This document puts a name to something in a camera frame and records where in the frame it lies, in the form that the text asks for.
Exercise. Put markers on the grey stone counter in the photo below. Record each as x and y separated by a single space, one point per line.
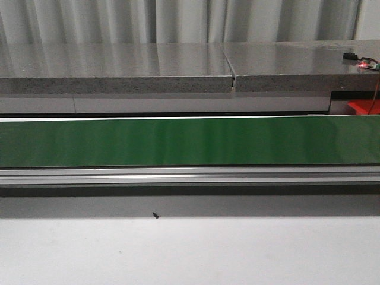
300 78

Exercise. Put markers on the green conveyor belt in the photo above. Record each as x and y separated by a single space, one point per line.
248 149

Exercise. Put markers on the red plastic tray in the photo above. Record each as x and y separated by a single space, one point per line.
364 107

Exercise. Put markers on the small green circuit board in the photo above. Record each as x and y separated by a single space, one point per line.
363 62

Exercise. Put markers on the white curtain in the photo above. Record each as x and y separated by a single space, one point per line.
186 21

